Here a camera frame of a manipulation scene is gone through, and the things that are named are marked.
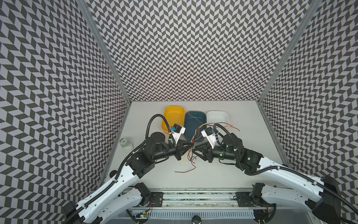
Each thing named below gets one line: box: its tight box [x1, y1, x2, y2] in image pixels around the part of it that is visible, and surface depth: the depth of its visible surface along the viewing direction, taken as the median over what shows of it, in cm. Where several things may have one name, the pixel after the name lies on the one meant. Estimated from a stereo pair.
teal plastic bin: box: [184, 110, 207, 143], surface depth 106 cm
